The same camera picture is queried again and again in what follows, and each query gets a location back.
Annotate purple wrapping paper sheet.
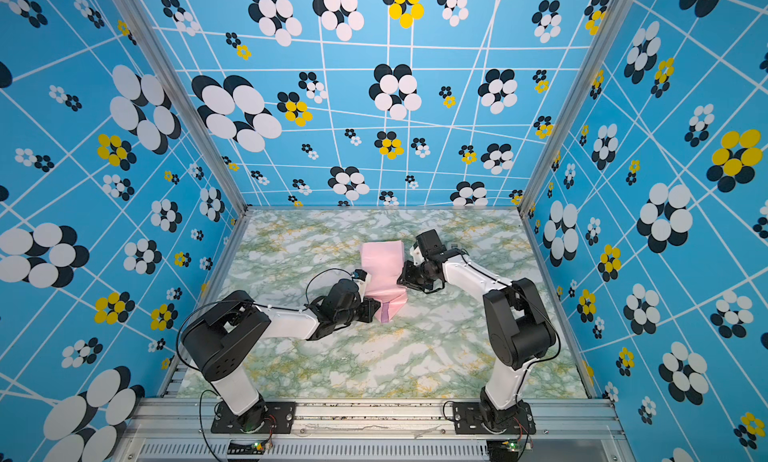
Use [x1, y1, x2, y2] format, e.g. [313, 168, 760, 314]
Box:
[360, 240, 408, 323]

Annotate right green circuit board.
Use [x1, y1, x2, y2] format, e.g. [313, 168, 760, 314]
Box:
[486, 440, 523, 461]

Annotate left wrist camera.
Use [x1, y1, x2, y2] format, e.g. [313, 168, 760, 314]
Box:
[351, 268, 368, 281]

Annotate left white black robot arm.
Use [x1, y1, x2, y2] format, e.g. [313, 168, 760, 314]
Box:
[179, 274, 381, 433]

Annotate aluminium front rail frame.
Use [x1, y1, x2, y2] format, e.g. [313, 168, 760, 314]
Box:
[114, 398, 635, 461]

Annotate left green circuit board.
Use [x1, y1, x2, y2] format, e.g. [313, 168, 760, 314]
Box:
[227, 441, 272, 456]

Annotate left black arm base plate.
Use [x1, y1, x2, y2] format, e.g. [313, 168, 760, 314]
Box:
[211, 401, 297, 435]

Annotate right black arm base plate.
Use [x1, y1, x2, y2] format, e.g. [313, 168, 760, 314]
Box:
[451, 401, 537, 437]

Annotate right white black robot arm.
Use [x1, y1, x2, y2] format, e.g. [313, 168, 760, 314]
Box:
[397, 229, 559, 434]

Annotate green circuit board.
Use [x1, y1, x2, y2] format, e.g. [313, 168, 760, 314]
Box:
[227, 441, 272, 456]
[486, 440, 523, 461]

